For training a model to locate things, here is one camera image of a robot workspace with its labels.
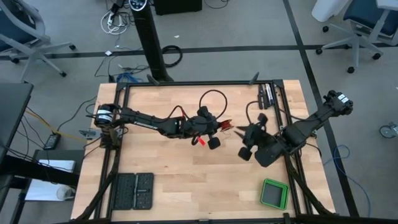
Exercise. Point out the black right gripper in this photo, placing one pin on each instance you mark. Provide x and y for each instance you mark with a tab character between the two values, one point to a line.
253	137

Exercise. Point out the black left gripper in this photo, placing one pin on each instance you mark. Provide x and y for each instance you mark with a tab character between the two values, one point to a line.
206	124

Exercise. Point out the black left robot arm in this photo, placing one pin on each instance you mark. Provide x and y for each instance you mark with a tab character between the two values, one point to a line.
146	121

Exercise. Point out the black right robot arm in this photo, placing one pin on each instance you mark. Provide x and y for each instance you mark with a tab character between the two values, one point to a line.
298	132

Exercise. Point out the green square tray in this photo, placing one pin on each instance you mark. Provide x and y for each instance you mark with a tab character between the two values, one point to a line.
273	194

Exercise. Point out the black tower fan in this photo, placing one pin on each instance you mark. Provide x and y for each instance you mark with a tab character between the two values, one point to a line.
149	40

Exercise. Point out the black open tool case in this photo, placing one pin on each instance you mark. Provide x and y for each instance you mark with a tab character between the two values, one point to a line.
124	191

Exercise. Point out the black box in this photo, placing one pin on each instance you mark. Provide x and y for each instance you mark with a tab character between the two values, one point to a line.
177	7

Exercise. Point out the small white floor plug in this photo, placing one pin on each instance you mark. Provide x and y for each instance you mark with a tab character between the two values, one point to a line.
109	53

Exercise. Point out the grey caster wheel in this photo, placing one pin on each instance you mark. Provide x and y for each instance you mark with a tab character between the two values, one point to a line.
387	131

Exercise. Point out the white bin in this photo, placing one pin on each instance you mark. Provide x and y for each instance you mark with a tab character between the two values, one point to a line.
328	9

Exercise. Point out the white blue office chair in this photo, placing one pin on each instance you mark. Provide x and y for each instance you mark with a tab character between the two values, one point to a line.
31	49
357	34

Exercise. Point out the white flat device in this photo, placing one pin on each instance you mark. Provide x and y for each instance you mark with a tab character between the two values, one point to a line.
57	165

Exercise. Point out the clear plastic cup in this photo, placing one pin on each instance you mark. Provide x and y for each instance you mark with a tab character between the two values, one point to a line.
66	193

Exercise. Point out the black power adapter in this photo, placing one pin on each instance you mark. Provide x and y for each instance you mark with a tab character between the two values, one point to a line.
52	141

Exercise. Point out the black desk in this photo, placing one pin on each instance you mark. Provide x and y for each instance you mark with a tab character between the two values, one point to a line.
14	109

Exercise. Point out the black aluminium rig frame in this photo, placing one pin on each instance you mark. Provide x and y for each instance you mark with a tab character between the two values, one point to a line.
186	83

